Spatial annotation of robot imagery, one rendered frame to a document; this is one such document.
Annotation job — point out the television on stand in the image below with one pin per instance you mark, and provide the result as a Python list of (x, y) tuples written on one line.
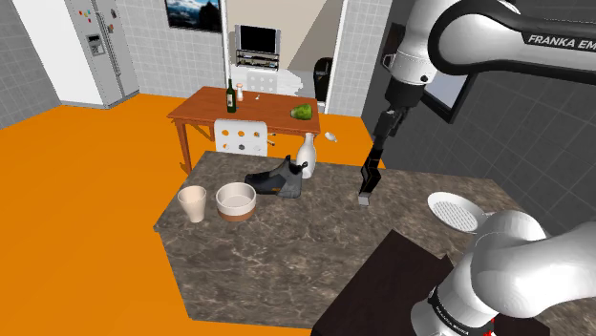
[(257, 42)]

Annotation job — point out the white vase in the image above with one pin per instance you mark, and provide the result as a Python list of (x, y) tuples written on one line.
[(307, 156)]

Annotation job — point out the dark landscape wall picture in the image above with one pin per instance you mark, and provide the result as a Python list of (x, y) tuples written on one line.
[(193, 14)]

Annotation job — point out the dark robot stand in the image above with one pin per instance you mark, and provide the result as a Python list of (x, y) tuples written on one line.
[(382, 288)]

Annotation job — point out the green melon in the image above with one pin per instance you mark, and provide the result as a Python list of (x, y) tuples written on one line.
[(301, 112)]

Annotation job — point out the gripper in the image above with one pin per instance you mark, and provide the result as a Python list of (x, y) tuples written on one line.
[(404, 95)]

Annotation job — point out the white and brown bowl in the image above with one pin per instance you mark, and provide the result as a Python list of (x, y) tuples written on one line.
[(236, 204)]

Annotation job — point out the green glass bottle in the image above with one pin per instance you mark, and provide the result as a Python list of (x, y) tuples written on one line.
[(231, 100)]

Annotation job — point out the black bin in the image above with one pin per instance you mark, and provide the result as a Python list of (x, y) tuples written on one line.
[(322, 79)]

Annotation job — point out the white chair with round holes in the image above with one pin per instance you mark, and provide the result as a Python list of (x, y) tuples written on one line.
[(233, 142), (260, 83)]

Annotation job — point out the grey double-door fridge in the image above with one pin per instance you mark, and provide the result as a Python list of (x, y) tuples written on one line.
[(109, 51)]

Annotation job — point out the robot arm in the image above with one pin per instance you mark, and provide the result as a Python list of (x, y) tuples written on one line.
[(512, 270)]

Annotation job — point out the black ankle boot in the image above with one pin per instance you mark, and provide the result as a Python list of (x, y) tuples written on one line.
[(274, 182)]

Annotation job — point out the wooden dining table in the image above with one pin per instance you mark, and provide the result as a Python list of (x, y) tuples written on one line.
[(270, 109)]

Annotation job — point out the white shaker with brown cap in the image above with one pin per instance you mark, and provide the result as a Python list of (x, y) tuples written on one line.
[(240, 94)]

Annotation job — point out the beige cup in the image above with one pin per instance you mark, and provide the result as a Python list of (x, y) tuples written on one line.
[(193, 204)]

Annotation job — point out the small white object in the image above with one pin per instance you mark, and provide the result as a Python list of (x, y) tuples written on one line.
[(330, 137)]

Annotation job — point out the white round mesh strainer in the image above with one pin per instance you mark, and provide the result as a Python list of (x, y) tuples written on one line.
[(454, 214)]

